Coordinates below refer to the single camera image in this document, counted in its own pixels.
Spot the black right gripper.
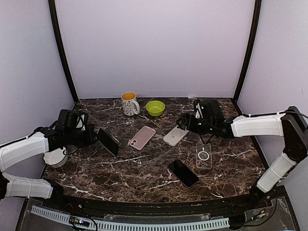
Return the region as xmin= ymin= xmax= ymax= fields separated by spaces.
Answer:
xmin=177 ymin=113 xmax=215 ymax=135

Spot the beige phone case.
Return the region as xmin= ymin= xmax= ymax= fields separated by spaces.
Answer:
xmin=163 ymin=126 xmax=189 ymax=147

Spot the pink smartphone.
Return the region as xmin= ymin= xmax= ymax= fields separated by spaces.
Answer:
xmin=97 ymin=128 xmax=119 ymax=157

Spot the clear purple phone case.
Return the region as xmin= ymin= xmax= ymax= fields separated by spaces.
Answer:
xmin=195 ymin=142 xmax=213 ymax=170

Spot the pink phone case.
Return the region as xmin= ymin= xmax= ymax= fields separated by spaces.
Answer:
xmin=129 ymin=126 xmax=156 ymax=151

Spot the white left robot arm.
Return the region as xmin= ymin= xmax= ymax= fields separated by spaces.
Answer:
xmin=0 ymin=109 xmax=97 ymax=210

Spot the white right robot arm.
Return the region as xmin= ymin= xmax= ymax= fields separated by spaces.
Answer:
xmin=176 ymin=99 xmax=308 ymax=209

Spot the lime green bowl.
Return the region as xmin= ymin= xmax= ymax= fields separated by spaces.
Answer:
xmin=145 ymin=101 xmax=166 ymax=117

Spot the white scalloped dish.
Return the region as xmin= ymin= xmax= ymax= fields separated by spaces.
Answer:
xmin=43 ymin=147 xmax=68 ymax=168

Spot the white floral mug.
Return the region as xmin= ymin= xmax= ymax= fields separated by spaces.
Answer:
xmin=121 ymin=92 xmax=140 ymax=116

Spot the small circuit board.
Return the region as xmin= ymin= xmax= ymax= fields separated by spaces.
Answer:
xmin=69 ymin=216 xmax=90 ymax=228

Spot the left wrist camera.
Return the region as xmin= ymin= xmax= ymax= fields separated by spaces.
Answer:
xmin=55 ymin=109 xmax=86 ymax=132

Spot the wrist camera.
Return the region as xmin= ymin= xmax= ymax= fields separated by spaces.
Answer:
xmin=55 ymin=109 xmax=86 ymax=132
xmin=193 ymin=99 xmax=223 ymax=119

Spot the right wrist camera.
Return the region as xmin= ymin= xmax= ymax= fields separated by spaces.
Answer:
xmin=193 ymin=99 xmax=223 ymax=119

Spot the black front table rail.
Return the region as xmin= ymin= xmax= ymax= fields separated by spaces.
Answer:
xmin=43 ymin=178 xmax=272 ymax=222

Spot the light blue slotted cable duct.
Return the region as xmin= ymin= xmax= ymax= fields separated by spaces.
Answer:
xmin=31 ymin=205 xmax=231 ymax=231

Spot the black left frame post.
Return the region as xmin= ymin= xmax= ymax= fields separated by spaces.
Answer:
xmin=48 ymin=0 xmax=79 ymax=104

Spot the black frame post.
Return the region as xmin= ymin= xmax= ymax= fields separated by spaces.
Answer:
xmin=233 ymin=0 xmax=262 ymax=103
xmin=48 ymin=0 xmax=79 ymax=104

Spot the black right frame post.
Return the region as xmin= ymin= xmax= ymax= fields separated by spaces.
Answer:
xmin=233 ymin=0 xmax=262 ymax=103

